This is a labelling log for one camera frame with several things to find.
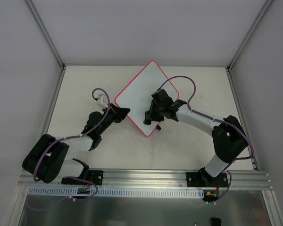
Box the black bone-shaped eraser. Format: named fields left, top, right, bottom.
left=143, top=116, right=152, bottom=125

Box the pink framed whiteboard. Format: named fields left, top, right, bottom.
left=115, top=61, right=179, bottom=137

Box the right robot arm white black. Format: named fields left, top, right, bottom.
left=144, top=89, right=248, bottom=187

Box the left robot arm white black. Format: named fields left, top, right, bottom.
left=22, top=104, right=130, bottom=185

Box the black object bottom edge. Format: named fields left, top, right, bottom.
left=210, top=218, right=222, bottom=226

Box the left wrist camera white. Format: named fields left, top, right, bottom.
left=95, top=94, right=108, bottom=109

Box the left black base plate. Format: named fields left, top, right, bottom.
left=88, top=170, right=104, bottom=186

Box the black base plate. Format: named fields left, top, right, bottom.
left=88, top=170, right=104, bottom=186
left=186, top=172, right=229, bottom=188

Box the aluminium mounting rail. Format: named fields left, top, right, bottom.
left=17, top=166, right=274, bottom=190

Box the white slotted cable duct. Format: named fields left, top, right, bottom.
left=28, top=186, right=204, bottom=199

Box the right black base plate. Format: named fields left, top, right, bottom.
left=186, top=172, right=229, bottom=188

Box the left aluminium frame post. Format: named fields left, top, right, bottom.
left=24, top=0, right=65, bottom=70

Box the aluminium frame post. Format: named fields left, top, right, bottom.
left=227, top=0, right=274, bottom=71
left=24, top=0, right=65, bottom=70

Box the right aluminium frame post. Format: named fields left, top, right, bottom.
left=227, top=0, right=274, bottom=71

